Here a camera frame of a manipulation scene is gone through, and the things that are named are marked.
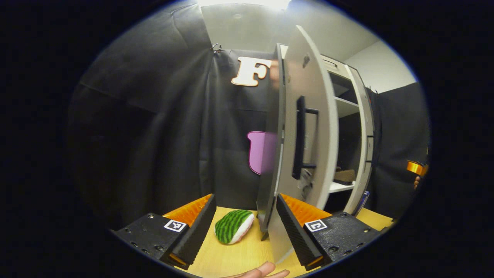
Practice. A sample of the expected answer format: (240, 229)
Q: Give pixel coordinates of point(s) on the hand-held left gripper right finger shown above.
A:
(297, 235)

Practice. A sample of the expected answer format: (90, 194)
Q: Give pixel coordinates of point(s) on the white cabinet shelf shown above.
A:
(345, 106)

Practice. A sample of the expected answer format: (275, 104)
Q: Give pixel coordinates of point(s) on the white shoe cabinet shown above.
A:
(347, 139)

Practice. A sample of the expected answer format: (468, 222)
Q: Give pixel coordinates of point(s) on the green striped plush toy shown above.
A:
(231, 227)

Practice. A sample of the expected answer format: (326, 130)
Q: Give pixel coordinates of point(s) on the white cabinet drawer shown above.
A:
(328, 61)

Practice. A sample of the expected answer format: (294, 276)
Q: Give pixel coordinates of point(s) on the ceiling light panel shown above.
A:
(243, 3)

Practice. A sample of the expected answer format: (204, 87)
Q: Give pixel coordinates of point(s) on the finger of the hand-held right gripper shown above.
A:
(416, 168)

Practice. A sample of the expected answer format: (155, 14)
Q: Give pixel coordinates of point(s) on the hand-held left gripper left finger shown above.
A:
(197, 234)

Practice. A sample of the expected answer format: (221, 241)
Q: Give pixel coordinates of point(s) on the brown fuzzy shoe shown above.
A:
(344, 177)

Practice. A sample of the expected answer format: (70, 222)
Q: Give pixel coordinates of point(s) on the white cabinet door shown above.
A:
(364, 127)
(326, 135)

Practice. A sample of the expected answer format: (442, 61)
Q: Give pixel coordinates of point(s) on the metal cloth hook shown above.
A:
(217, 48)

